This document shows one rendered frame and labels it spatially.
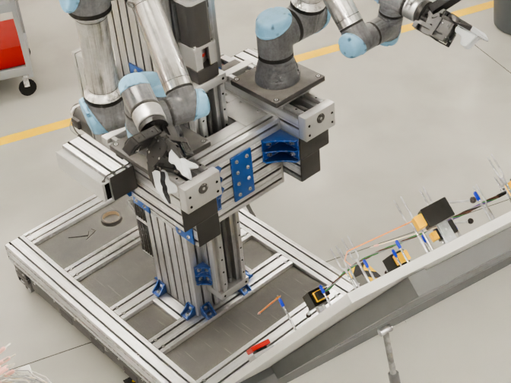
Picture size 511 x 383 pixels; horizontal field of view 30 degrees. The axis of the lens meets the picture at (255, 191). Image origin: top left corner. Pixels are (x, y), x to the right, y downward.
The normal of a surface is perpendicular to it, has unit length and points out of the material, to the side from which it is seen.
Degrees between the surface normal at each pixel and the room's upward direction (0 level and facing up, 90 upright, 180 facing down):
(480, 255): 37
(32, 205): 0
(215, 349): 0
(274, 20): 7
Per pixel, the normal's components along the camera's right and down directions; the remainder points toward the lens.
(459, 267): 0.25, -0.33
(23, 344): -0.07, -0.79
